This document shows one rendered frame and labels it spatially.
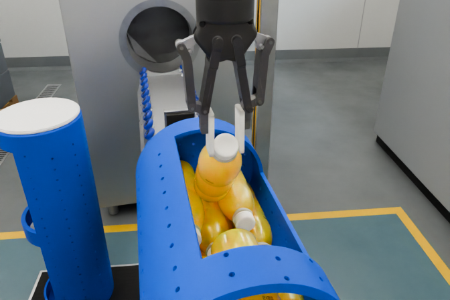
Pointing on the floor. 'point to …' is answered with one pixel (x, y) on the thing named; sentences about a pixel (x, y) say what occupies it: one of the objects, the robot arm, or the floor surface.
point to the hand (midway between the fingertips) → (225, 131)
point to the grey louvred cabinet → (420, 84)
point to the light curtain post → (267, 2)
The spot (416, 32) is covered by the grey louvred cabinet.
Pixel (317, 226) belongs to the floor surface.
